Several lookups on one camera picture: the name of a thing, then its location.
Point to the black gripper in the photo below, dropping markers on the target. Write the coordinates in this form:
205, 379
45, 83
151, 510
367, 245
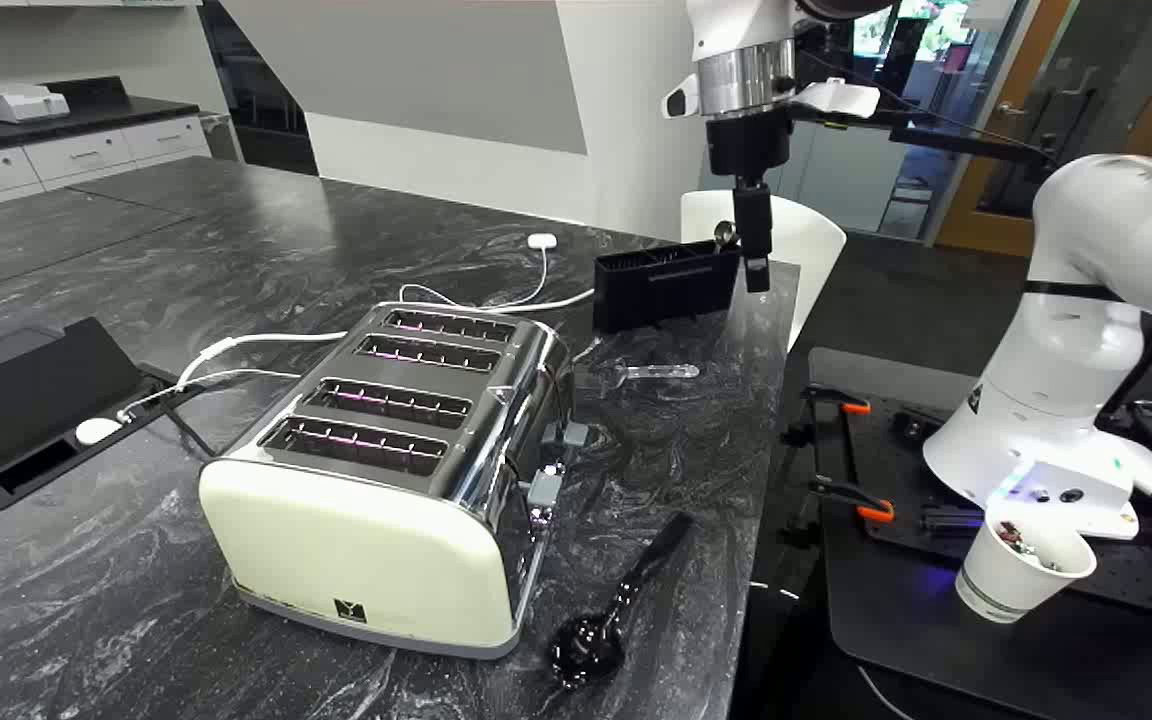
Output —
751, 144

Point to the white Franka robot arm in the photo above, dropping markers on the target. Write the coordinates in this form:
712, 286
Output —
1083, 360

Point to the cream and chrome four-slot toaster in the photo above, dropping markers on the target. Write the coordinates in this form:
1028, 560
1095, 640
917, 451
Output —
379, 533

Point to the black divided organizer box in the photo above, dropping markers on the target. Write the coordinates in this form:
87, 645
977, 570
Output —
660, 286

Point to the orange clamp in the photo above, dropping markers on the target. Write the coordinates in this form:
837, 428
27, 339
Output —
859, 404
874, 510

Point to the wooden door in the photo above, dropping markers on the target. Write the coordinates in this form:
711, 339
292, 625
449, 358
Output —
1083, 123

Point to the white paper cup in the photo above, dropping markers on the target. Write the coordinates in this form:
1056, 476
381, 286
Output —
1014, 565

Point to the white cabinet counter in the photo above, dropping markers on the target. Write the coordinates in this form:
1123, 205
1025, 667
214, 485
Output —
57, 152

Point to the black pop-up socket box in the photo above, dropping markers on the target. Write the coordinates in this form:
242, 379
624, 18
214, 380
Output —
31, 393

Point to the white countertop appliance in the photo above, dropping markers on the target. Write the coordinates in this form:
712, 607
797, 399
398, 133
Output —
6, 102

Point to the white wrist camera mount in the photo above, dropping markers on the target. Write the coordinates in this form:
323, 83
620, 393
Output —
841, 102

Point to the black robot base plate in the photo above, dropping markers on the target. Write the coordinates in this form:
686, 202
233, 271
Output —
1002, 625

